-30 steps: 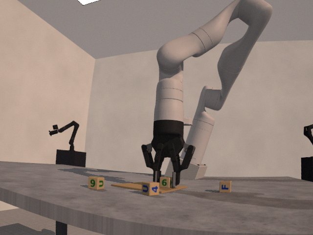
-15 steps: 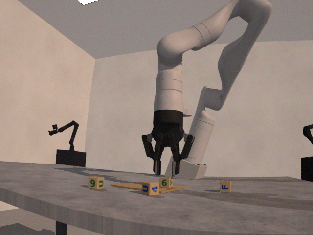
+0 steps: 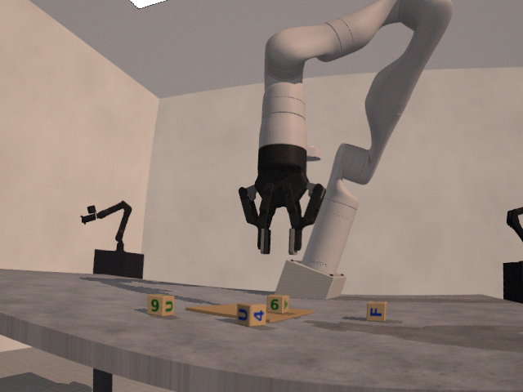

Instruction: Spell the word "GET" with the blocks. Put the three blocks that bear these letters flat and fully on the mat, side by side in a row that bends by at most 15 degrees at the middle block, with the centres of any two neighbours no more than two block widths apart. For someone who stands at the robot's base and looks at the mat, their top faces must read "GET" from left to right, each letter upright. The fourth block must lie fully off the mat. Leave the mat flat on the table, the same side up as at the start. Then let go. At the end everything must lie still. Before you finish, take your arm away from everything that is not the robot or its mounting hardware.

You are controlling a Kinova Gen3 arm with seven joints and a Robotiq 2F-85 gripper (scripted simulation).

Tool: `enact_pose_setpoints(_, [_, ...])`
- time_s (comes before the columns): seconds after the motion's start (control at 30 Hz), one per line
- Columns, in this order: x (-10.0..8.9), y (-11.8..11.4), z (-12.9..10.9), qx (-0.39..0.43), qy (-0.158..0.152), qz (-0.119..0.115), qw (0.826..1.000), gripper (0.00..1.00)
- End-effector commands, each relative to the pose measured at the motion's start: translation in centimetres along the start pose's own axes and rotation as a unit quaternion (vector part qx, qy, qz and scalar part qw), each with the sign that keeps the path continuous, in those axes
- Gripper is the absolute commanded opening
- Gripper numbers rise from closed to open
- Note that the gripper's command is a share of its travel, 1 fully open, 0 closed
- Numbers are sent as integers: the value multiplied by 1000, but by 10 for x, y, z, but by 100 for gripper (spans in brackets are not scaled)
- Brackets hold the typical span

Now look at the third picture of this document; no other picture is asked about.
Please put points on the tan flat mat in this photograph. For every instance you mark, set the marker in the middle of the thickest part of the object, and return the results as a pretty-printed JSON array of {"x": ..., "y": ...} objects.
[{"x": 231, "y": 312}]

